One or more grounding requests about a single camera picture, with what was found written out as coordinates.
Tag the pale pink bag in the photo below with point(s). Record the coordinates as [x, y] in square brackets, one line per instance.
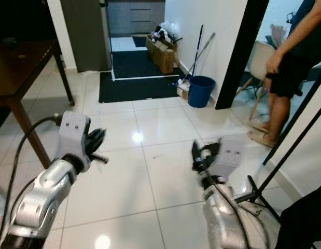
[277, 34]

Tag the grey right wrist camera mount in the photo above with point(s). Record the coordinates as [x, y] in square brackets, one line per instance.
[232, 153]

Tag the dark wooden table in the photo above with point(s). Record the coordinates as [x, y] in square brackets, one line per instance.
[20, 62]

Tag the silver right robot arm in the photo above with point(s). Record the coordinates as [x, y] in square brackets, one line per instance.
[227, 218]

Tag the grey cabinet door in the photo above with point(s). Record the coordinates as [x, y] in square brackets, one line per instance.
[85, 36]

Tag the black door frame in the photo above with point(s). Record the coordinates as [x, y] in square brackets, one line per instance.
[240, 52]

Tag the grey broom stick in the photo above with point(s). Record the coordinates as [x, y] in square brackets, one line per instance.
[204, 49]

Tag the black floor mat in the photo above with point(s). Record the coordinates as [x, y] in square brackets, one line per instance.
[134, 87]

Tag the black mat white edge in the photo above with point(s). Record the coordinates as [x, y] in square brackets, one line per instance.
[137, 63]

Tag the blue bucket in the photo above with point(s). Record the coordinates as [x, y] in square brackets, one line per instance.
[200, 92]

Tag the open brown cardboard box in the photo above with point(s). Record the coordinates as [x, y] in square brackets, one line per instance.
[161, 56]

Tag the grey kitchen drawers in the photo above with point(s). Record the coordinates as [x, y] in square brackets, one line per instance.
[134, 15]

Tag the small carton box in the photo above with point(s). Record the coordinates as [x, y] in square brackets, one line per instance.
[182, 90]

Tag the person in black shorts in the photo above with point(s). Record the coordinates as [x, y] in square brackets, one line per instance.
[292, 67]

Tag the white chair wooden legs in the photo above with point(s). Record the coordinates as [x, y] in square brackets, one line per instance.
[261, 57]

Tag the black and white bag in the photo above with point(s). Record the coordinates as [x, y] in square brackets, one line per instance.
[164, 32]

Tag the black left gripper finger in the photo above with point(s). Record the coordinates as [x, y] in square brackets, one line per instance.
[96, 136]

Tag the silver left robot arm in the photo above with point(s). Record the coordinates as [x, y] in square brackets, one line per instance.
[43, 199]

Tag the black mop stick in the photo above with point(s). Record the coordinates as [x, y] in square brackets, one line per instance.
[196, 49]

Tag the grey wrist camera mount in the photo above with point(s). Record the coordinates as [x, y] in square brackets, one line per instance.
[73, 132]
[232, 153]

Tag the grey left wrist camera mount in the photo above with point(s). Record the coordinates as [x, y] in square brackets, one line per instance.
[73, 132]

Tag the black metal stand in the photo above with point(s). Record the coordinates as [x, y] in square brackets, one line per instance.
[292, 148]

